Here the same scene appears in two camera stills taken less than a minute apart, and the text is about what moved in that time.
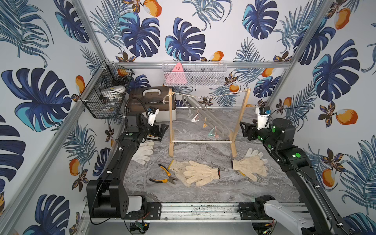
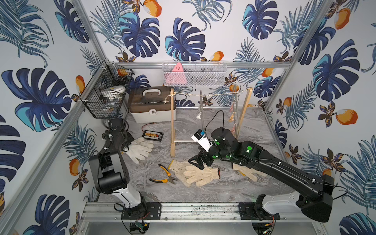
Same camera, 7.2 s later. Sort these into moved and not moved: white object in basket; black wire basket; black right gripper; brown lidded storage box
Moved: black right gripper
Not moved: brown lidded storage box; black wire basket; white object in basket
